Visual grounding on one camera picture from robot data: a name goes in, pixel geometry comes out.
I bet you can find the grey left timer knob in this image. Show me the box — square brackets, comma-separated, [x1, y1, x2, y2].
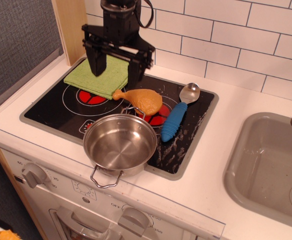
[22, 163, 47, 189]

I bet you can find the metal pot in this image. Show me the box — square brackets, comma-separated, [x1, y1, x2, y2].
[83, 106, 157, 189]

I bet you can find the grey oven temperature knob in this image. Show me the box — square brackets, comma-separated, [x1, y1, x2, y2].
[118, 207, 150, 237]

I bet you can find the wooden side post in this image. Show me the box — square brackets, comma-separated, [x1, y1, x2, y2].
[52, 0, 88, 66]

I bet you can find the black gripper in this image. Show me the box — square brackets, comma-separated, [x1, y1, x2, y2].
[82, 5, 155, 87]

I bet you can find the black toy stovetop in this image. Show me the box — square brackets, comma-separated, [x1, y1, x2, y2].
[20, 74, 219, 181]

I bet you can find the green cloth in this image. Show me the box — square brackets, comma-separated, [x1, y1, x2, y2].
[64, 55, 129, 100]

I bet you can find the grey sink basin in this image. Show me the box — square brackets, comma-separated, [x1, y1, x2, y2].
[224, 112, 292, 227]

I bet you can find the orange plush toy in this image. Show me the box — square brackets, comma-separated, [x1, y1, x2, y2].
[0, 230, 21, 240]

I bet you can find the orange toy chicken drumstick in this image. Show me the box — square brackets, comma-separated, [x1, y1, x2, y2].
[112, 89, 163, 116]

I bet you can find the blue handled metal spoon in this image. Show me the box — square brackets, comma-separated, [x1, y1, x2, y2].
[161, 83, 200, 142]

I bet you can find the grey oven door handle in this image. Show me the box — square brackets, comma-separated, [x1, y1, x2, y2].
[55, 206, 123, 240]

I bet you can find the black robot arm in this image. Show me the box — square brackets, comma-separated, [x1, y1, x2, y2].
[82, 0, 155, 90]

